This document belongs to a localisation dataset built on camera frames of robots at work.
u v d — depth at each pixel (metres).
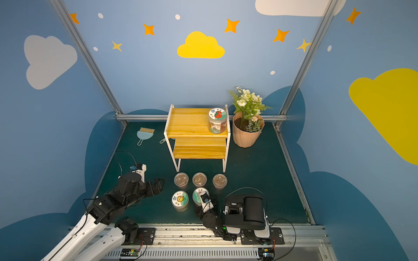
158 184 0.67
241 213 0.52
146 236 0.75
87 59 0.85
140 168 0.67
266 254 0.73
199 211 0.75
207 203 0.70
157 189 0.66
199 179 0.88
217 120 0.66
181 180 0.87
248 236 0.73
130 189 0.56
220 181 0.88
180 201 0.77
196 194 0.78
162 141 1.11
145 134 1.16
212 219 0.65
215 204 0.77
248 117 0.98
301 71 0.91
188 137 0.71
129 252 0.72
